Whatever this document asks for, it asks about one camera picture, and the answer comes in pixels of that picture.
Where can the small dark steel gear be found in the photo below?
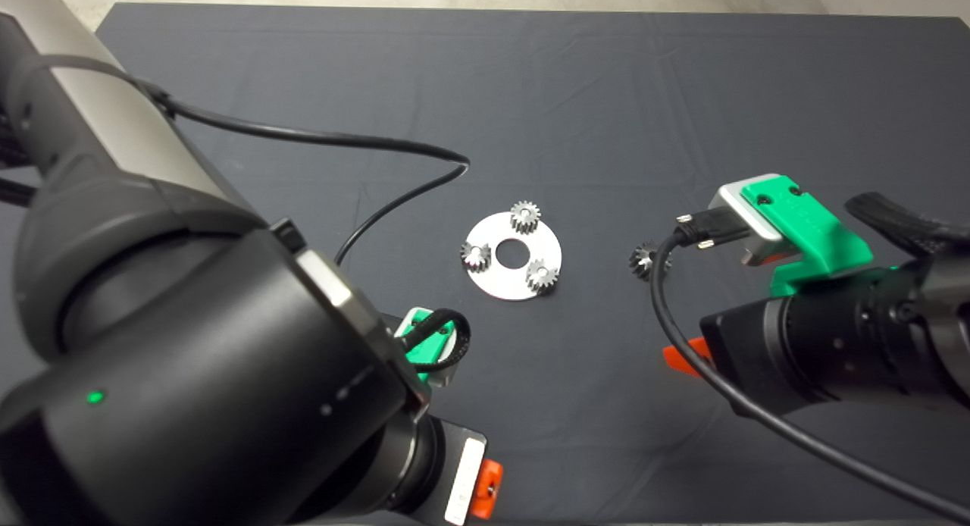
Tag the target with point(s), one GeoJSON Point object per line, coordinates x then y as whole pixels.
{"type": "Point", "coordinates": [524, 217]}

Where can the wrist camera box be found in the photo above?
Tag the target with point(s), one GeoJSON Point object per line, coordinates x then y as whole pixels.
{"type": "Point", "coordinates": [746, 219]}
{"type": "Point", "coordinates": [449, 371]}

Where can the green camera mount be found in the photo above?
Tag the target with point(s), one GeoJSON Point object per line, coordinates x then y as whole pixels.
{"type": "Point", "coordinates": [811, 234]}
{"type": "Point", "coordinates": [428, 344]}

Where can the round metal plate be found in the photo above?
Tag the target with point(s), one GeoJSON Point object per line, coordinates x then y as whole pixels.
{"type": "Point", "coordinates": [500, 283]}

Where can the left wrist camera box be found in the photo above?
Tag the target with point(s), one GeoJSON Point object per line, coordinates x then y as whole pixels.
{"type": "Point", "coordinates": [449, 371]}

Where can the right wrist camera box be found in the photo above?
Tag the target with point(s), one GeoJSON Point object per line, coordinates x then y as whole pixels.
{"type": "Point", "coordinates": [746, 219]}

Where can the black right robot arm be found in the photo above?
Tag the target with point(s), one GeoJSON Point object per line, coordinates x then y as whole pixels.
{"type": "Point", "coordinates": [871, 344]}

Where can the right green camera mount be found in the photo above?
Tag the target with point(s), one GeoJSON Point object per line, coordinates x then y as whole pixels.
{"type": "Point", "coordinates": [811, 234]}

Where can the left green camera mount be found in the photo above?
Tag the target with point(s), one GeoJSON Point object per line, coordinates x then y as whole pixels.
{"type": "Point", "coordinates": [428, 344]}

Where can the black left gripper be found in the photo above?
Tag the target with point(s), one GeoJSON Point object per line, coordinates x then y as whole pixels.
{"type": "Point", "coordinates": [455, 465]}

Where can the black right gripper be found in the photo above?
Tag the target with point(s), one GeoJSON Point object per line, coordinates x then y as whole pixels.
{"type": "Point", "coordinates": [739, 359]}

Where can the dark table cloth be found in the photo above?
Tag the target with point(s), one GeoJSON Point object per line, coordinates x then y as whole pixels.
{"type": "Point", "coordinates": [530, 94]}

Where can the larger steel bevel gear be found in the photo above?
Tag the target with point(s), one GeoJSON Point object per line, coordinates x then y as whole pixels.
{"type": "Point", "coordinates": [644, 259]}

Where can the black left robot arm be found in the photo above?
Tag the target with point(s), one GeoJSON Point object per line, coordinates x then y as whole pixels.
{"type": "Point", "coordinates": [189, 321]}

